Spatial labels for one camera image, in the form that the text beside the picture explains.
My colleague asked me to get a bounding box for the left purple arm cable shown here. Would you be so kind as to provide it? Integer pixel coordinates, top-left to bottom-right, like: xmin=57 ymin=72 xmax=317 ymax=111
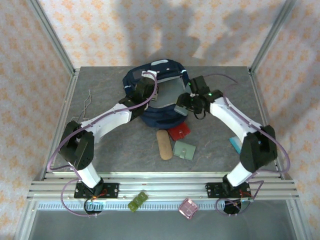
xmin=47 ymin=70 xmax=159 ymax=218

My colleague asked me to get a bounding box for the aluminium table side rail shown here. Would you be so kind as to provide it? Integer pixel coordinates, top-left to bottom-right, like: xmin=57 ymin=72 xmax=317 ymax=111
xmin=247 ymin=68 xmax=286 ymax=180
xmin=41 ymin=68 xmax=81 ymax=181

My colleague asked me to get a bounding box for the grey teal textured case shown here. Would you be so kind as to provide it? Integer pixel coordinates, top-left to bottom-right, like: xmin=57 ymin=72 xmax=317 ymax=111
xmin=174 ymin=103 xmax=189 ymax=117

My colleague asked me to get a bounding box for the aluminium mounting rail beam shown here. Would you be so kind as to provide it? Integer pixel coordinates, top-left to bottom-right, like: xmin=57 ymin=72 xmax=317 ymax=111
xmin=26 ymin=171 xmax=300 ymax=202

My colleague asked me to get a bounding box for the aluminium frame post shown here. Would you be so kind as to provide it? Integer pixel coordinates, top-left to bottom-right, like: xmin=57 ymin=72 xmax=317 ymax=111
xmin=26 ymin=0 xmax=76 ymax=76
xmin=248 ymin=0 xmax=297 ymax=75

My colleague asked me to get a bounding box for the red snap wallet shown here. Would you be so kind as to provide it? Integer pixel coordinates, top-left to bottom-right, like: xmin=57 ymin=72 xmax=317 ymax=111
xmin=166 ymin=121 xmax=191 ymax=141

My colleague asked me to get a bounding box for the green plastic block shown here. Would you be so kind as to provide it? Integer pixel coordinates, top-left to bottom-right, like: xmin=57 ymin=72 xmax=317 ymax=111
xmin=127 ymin=191 xmax=149 ymax=213

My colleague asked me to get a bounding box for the light blue tissue packet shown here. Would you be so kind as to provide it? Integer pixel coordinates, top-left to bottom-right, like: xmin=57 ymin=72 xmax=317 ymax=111
xmin=229 ymin=136 xmax=243 ymax=153

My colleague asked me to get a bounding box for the slotted grey cable duct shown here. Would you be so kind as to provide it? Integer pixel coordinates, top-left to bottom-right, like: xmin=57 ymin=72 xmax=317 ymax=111
xmin=37 ymin=201 xmax=288 ymax=211

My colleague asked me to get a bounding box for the pink square plastic box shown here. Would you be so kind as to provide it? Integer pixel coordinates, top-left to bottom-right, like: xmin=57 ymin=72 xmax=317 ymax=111
xmin=178 ymin=197 xmax=199 ymax=220

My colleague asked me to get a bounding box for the thin bent metal wire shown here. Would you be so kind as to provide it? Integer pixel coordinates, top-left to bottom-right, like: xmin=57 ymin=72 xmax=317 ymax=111
xmin=70 ymin=89 xmax=93 ymax=125

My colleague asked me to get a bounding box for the tan oblong glasses case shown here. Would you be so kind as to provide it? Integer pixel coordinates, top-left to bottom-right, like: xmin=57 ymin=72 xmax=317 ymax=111
xmin=156 ymin=129 xmax=173 ymax=161

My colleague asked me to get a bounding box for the navy blue student backpack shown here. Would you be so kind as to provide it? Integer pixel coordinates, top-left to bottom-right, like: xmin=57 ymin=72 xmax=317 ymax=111
xmin=121 ymin=58 xmax=191 ymax=130

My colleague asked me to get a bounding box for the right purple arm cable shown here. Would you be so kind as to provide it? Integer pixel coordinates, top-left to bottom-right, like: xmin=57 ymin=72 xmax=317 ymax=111
xmin=201 ymin=73 xmax=291 ymax=217

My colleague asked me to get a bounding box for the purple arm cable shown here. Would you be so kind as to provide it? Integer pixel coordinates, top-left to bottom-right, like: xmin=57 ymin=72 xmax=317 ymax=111
xmin=47 ymin=70 xmax=159 ymax=218
xmin=201 ymin=73 xmax=291 ymax=217

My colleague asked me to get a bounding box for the pale green snap wallet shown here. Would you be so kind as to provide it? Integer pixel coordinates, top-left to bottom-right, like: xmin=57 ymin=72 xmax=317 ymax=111
xmin=172 ymin=140 xmax=197 ymax=161

